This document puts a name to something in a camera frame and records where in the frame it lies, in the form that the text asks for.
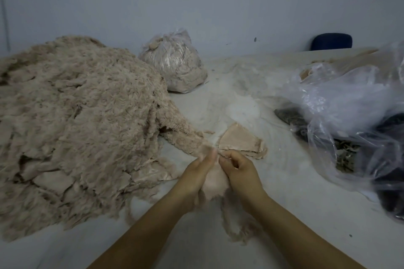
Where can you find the person's left hand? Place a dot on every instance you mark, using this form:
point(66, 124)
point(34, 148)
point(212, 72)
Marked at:
point(195, 176)

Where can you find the person's right hand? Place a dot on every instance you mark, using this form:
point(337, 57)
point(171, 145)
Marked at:
point(242, 176)

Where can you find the stack of sorted beige pieces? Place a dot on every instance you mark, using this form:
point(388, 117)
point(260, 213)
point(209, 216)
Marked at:
point(240, 136)

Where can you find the large pile beige fabric scraps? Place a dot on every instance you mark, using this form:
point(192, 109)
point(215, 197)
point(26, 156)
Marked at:
point(76, 120)

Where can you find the person's left forearm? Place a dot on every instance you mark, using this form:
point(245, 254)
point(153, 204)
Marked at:
point(142, 234)

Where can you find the person's right forearm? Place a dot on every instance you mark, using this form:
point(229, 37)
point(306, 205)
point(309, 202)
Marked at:
point(296, 234)

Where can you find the beige fur pile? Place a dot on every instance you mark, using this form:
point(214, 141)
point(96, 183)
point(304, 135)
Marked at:
point(338, 62)

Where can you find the beige frayed thread scraps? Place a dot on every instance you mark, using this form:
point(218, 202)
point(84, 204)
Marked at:
point(243, 234)

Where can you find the clear bag of beige scraps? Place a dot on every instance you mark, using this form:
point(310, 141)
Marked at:
point(177, 61)

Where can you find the large clear plastic bag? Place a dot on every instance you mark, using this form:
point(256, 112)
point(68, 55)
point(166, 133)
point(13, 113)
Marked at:
point(350, 102)

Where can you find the blue chair back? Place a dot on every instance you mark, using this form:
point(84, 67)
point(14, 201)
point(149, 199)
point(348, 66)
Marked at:
point(331, 41)

